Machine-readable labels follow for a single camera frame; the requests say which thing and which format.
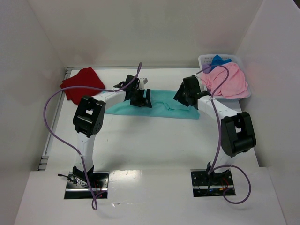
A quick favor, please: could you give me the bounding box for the teal t shirt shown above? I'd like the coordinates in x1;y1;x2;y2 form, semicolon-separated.
105;90;200;120

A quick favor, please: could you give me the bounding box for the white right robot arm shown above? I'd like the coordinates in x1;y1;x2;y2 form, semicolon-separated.
173;75;256;180

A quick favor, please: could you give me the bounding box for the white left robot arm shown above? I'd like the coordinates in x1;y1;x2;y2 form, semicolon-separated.
72;75;152;183

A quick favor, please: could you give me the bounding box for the purple t shirt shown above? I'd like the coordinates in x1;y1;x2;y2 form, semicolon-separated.
202;63;211;74

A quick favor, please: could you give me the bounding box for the blue t shirt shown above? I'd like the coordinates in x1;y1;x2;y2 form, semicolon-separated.
210;55;232;70

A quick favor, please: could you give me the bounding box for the white plastic laundry basket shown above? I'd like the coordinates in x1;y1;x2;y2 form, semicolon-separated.
197;54;251;101

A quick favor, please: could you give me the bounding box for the pink t shirt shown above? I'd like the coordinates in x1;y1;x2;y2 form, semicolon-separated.
199;62;250;99

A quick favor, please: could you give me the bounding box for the red folded t shirt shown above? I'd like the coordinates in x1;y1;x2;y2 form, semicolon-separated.
60;67;105;105

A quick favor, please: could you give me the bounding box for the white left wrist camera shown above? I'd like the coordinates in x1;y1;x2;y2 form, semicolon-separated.
137;77;148;90

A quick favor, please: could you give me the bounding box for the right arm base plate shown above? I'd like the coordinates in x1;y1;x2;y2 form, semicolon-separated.
191;170;236;197

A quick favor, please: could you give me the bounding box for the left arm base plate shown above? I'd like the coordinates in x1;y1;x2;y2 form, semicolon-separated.
64;172;109;200

